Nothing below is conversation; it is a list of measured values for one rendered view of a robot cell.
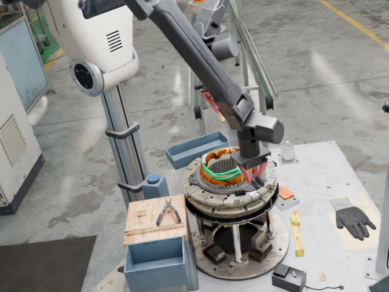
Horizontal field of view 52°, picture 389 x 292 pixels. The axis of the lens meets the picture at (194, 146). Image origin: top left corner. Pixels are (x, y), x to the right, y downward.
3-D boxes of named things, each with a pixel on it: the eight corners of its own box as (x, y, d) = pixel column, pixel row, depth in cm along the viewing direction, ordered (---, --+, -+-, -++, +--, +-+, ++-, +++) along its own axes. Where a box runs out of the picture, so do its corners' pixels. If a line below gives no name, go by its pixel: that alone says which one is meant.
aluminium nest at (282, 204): (300, 203, 163) (299, 198, 162) (282, 211, 160) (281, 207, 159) (282, 188, 173) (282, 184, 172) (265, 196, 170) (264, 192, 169)
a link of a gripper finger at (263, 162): (270, 182, 115) (268, 155, 110) (249, 191, 113) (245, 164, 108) (258, 172, 120) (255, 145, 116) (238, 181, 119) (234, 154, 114)
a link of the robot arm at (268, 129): (238, 91, 105) (223, 115, 101) (278, 95, 98) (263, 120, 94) (252, 121, 113) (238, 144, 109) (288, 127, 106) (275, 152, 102)
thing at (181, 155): (226, 184, 182) (219, 130, 167) (237, 196, 173) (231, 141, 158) (176, 203, 175) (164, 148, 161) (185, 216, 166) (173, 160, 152)
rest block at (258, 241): (251, 249, 140) (250, 238, 137) (260, 239, 143) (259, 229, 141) (262, 254, 137) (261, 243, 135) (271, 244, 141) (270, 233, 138)
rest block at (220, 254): (216, 247, 144) (216, 243, 143) (226, 255, 140) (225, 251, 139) (207, 252, 142) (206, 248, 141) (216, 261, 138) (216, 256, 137)
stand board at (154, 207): (187, 240, 117) (186, 234, 116) (125, 250, 118) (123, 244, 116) (185, 199, 134) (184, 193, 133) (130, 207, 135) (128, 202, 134)
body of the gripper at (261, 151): (272, 157, 111) (270, 134, 108) (240, 170, 109) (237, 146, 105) (260, 148, 117) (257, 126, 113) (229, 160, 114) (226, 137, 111)
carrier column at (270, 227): (274, 234, 147) (272, 190, 137) (268, 235, 147) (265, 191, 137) (272, 229, 149) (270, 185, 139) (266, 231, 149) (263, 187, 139)
